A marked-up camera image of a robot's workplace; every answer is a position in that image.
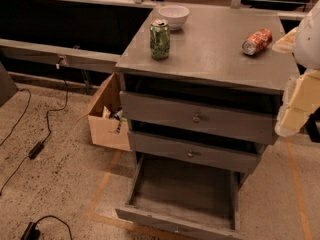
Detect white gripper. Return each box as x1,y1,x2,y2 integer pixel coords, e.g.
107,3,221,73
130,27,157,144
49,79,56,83
272,0,320,137

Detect red coke can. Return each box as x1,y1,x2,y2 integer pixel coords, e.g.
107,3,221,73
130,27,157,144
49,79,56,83
242,29,272,56

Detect grey top drawer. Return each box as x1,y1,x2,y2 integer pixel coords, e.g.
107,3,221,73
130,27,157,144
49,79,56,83
120,91,277,144

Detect grey drawer cabinet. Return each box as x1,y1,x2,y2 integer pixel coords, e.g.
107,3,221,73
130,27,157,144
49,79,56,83
117,5,299,181

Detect grey middle drawer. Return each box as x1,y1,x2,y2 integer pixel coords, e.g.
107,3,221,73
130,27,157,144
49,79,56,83
128,131,261,173

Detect green soda can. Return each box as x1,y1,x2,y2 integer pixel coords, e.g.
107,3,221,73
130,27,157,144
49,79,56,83
150,19,170,60

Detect grey open bottom drawer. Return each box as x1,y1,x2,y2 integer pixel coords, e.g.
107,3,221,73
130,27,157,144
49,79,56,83
116,153,245,240

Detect white bowl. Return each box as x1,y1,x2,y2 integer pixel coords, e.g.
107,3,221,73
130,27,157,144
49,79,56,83
158,5,189,30

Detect items inside cardboard box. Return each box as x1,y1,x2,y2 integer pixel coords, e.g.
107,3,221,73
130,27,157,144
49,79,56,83
102,106,127,133

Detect cardboard box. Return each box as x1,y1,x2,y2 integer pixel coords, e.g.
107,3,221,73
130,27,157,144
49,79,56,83
78,73,130,151

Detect grey metal railing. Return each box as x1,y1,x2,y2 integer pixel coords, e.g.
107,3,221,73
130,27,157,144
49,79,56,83
1,0,306,80

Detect black power adapter foreground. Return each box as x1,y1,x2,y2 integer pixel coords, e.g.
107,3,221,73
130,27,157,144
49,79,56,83
20,215,73,240

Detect black power adapter with cable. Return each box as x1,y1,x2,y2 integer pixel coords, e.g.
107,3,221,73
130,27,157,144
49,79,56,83
0,59,69,195

